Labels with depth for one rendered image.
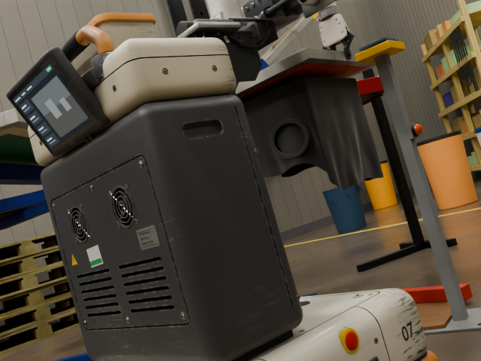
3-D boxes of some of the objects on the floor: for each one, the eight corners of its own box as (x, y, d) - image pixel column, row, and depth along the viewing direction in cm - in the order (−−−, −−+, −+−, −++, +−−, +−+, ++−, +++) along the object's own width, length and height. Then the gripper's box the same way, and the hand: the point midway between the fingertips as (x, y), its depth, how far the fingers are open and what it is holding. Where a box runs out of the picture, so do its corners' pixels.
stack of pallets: (74, 317, 558) (52, 236, 562) (112, 314, 498) (86, 223, 502) (-52, 362, 482) (-75, 268, 486) (-25, 364, 422) (-53, 258, 426)
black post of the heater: (411, 246, 391) (361, 79, 398) (463, 242, 345) (405, 53, 351) (338, 271, 369) (286, 94, 375) (384, 271, 322) (323, 69, 329)
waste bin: (381, 221, 642) (367, 175, 644) (365, 229, 607) (351, 180, 610) (344, 230, 670) (331, 185, 673) (327, 238, 635) (313, 190, 638)
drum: (449, 205, 613) (429, 140, 617) (489, 196, 579) (468, 127, 582) (427, 213, 582) (406, 145, 586) (469, 205, 548) (447, 133, 552)
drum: (381, 206, 909) (369, 165, 913) (406, 201, 875) (392, 158, 879) (366, 212, 880) (353, 170, 884) (390, 207, 847) (376, 162, 850)
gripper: (352, 6, 214) (367, 52, 213) (316, 26, 224) (330, 69, 223) (343, 4, 208) (358, 51, 207) (305, 24, 219) (321, 69, 217)
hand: (342, 56), depth 215 cm, fingers closed on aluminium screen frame, 4 cm apart
